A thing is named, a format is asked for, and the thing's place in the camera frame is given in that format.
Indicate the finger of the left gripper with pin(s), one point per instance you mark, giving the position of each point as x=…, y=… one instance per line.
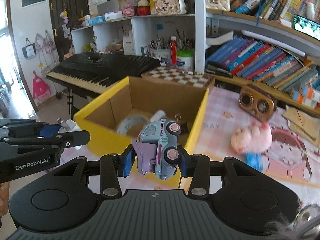
x=20, y=128
x=67, y=139

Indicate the checkered board box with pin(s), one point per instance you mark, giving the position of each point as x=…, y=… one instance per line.
x=172, y=74

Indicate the smartphone on shelf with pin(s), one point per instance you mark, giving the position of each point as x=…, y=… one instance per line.
x=306, y=26

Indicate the yellow cardboard box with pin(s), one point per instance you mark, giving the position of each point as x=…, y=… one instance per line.
x=137, y=96

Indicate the white spray bottle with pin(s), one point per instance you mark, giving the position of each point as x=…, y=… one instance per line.
x=160, y=114

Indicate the cartoon desk mat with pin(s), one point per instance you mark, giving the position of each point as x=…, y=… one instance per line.
x=288, y=158

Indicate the purple toy truck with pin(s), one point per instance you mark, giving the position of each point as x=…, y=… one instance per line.
x=156, y=148

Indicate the pink pig plush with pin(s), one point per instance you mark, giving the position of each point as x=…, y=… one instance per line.
x=254, y=139

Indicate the yellow packing tape roll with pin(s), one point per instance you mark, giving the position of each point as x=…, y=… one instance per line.
x=129, y=122

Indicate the red round doll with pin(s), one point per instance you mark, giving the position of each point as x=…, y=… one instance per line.
x=143, y=8

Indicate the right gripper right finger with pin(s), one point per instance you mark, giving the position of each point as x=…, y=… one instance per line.
x=196, y=167

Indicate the white bookshelf unit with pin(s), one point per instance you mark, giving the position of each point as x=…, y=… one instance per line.
x=142, y=29

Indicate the black binder clip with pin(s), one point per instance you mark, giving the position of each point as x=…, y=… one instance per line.
x=183, y=124

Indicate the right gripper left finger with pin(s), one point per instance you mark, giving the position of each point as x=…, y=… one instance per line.
x=113, y=166

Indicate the pink backpack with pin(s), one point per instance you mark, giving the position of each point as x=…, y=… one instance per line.
x=41, y=91

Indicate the blue crumpled packet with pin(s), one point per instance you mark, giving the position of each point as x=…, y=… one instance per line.
x=255, y=161

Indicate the white green-lid jar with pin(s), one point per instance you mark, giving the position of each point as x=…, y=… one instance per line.
x=185, y=60

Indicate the white pen holder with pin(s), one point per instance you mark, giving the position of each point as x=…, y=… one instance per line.
x=160, y=53

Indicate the black electronic keyboard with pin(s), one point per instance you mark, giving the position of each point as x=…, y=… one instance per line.
x=92, y=74

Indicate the wooden retro radio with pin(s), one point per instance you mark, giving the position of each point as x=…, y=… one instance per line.
x=257, y=102

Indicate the white charger plug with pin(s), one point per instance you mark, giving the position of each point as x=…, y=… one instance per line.
x=67, y=126

